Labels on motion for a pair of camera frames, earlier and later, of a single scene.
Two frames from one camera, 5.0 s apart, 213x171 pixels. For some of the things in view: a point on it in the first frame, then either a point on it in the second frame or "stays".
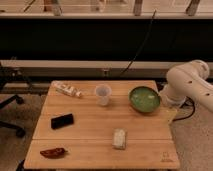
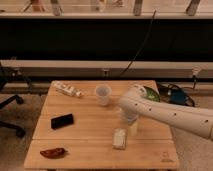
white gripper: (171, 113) → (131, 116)
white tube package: (70, 90) stays
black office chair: (4, 101) stays
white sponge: (120, 138) stays
